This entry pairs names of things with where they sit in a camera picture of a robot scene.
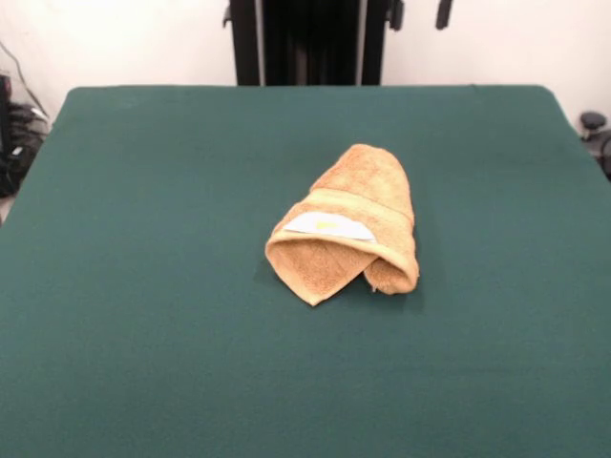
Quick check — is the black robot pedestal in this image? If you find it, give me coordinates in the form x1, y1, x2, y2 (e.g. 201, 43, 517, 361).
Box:
221, 0, 405, 88

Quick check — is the black office chair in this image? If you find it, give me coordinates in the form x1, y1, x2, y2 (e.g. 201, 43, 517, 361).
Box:
579, 111, 611, 181

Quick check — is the tan terry towel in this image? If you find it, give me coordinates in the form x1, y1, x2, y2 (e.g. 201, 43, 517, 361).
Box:
264, 143, 421, 307

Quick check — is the black electronics box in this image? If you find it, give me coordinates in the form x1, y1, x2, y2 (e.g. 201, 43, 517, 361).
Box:
0, 73, 12, 156

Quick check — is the black cable bundle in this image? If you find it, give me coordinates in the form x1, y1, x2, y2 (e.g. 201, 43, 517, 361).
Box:
2, 102, 52, 198

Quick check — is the dark green table cloth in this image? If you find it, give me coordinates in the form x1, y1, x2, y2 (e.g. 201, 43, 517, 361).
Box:
0, 84, 611, 458

